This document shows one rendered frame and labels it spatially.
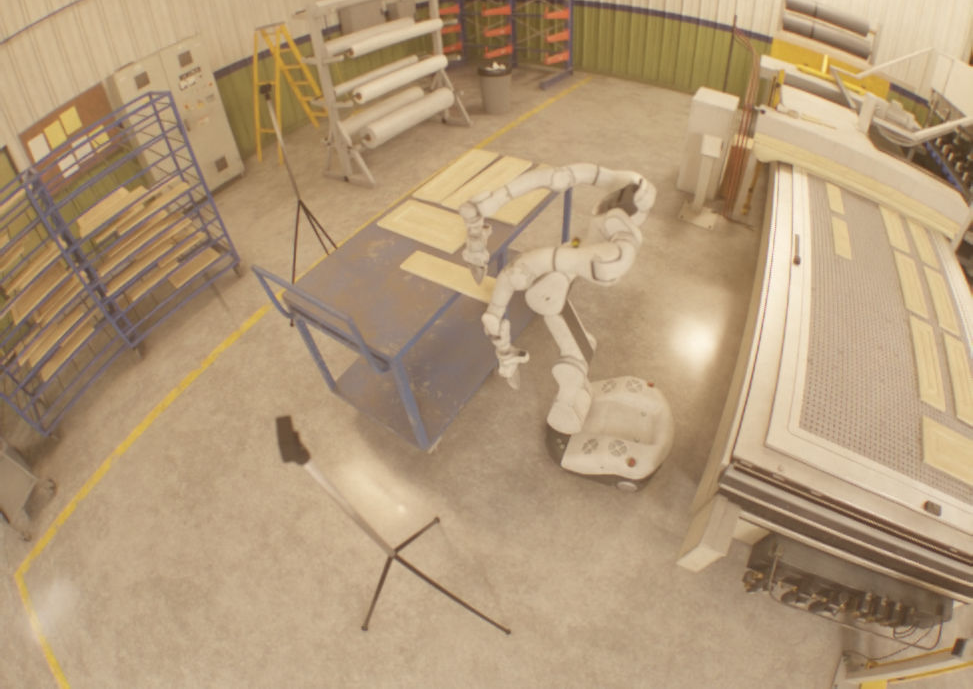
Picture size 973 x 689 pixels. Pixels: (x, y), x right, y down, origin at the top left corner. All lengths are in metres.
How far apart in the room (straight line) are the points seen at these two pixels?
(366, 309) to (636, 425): 1.45
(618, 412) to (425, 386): 1.06
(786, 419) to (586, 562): 1.19
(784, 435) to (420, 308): 1.57
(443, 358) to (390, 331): 0.88
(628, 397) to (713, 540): 0.95
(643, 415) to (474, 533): 1.08
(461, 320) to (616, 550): 1.62
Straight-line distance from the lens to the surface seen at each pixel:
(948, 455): 2.53
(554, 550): 2.37
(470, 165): 2.78
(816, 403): 2.11
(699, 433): 2.83
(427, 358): 2.61
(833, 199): 3.87
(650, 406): 2.43
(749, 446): 1.84
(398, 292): 1.91
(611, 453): 2.21
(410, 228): 2.25
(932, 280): 3.69
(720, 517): 1.90
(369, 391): 2.55
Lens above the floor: 2.29
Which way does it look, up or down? 47 degrees down
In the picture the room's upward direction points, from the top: 5 degrees counter-clockwise
